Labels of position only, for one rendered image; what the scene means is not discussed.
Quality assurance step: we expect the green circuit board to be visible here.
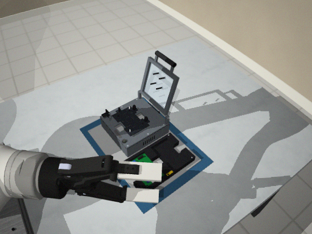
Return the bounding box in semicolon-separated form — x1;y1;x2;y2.
131;153;153;186

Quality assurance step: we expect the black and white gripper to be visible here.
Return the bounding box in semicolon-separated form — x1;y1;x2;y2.
38;155;162;203

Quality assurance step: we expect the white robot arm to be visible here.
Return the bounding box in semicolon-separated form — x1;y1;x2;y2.
0;144;49;211

